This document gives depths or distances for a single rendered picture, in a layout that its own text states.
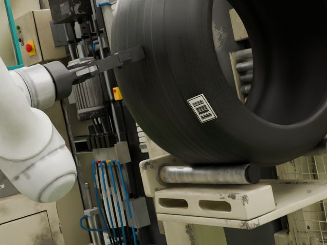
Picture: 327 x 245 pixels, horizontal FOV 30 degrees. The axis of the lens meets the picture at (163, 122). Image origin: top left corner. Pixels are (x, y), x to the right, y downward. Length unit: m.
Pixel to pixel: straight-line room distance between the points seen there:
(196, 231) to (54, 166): 0.81
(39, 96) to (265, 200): 0.55
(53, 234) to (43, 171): 0.90
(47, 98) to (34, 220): 0.74
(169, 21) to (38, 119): 0.40
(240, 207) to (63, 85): 0.47
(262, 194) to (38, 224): 0.75
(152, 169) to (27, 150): 0.67
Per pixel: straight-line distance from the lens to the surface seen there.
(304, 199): 1.48
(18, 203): 1.83
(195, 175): 1.49
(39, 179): 1.00
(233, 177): 1.39
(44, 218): 1.86
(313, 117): 1.47
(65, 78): 1.19
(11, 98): 0.94
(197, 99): 1.26
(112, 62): 1.24
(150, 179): 1.61
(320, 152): 1.57
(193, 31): 1.26
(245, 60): 2.05
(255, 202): 1.37
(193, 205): 1.49
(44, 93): 1.16
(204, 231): 1.75
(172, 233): 1.78
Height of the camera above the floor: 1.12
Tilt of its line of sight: 3 degrees down
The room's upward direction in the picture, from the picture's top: 12 degrees counter-clockwise
